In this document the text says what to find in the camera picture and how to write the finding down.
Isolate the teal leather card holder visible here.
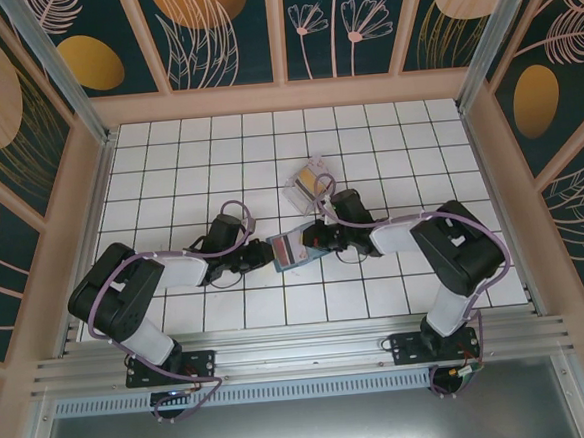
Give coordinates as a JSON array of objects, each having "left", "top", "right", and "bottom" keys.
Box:
[{"left": 264, "top": 220, "right": 328, "bottom": 275}]

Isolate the card with dark stripe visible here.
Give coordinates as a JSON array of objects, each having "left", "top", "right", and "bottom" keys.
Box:
[{"left": 269, "top": 229, "right": 311, "bottom": 273}]

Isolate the clear acrylic card box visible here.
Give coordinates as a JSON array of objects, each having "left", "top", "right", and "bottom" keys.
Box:
[{"left": 280, "top": 152, "right": 339, "bottom": 220}]

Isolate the yellow card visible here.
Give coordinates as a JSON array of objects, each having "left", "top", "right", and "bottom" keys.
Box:
[{"left": 293, "top": 169, "right": 319, "bottom": 195}]

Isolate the white card with pink print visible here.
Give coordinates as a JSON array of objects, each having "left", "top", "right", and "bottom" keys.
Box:
[{"left": 307, "top": 154, "right": 333, "bottom": 177}]

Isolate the grey metal sheet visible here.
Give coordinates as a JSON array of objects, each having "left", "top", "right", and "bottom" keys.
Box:
[{"left": 14, "top": 378, "right": 584, "bottom": 438}]

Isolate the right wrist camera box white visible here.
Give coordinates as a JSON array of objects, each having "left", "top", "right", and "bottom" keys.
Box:
[{"left": 319, "top": 195, "right": 338, "bottom": 227}]

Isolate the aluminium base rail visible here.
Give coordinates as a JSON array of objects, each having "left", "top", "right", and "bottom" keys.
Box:
[{"left": 27, "top": 303, "right": 579, "bottom": 402}]

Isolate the grey slotted cable duct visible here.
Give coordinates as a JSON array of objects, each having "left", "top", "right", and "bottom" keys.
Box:
[{"left": 51, "top": 367, "right": 436, "bottom": 421}]

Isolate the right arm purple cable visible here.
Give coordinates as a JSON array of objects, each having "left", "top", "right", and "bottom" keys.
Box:
[{"left": 311, "top": 160, "right": 522, "bottom": 408}]

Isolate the black round cable port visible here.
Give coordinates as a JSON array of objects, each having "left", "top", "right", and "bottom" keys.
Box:
[{"left": 429, "top": 363, "right": 482, "bottom": 401}]

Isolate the aluminium frame post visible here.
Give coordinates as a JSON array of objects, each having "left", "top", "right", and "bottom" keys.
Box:
[
  {"left": 446, "top": 0, "right": 561, "bottom": 114},
  {"left": 0, "top": 0, "right": 117, "bottom": 153}
]

